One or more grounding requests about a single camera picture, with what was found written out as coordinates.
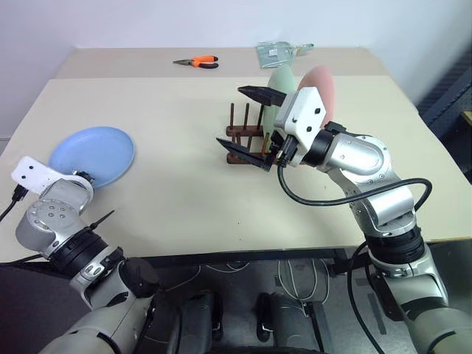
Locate green plate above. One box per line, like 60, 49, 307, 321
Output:
262, 65, 296, 139

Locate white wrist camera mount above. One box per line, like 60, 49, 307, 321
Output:
10, 156, 95, 195
271, 86, 328, 156

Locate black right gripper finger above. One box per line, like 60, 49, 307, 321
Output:
237, 85, 287, 108
215, 138, 276, 173

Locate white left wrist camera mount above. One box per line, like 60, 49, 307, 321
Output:
10, 156, 95, 195

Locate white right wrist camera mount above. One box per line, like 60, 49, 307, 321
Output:
271, 86, 328, 156

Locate dark blue furniture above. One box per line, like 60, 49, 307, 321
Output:
415, 46, 472, 178

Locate pink plate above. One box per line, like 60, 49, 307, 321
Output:
297, 65, 336, 129

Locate orange handled pliers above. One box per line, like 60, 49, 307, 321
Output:
173, 55, 220, 70

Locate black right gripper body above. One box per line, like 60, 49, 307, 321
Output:
268, 131, 299, 167

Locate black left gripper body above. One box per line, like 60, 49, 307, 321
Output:
73, 170, 97, 188

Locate dark grey rounded block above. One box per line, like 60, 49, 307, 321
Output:
255, 291, 325, 353
176, 290, 224, 353

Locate black table frame bar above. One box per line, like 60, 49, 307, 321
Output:
146, 246, 367, 277

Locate white floor cable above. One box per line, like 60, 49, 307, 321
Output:
275, 257, 333, 316

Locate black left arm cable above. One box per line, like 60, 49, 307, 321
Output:
0, 185, 27, 223

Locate black cable under right arm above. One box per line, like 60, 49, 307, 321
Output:
346, 243, 389, 354

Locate clear bag of metal parts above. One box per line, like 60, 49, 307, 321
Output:
256, 41, 298, 70

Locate blue plate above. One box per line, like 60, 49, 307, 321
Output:
48, 126, 136, 190

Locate brown wooden dish rack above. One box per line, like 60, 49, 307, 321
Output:
225, 103, 308, 167

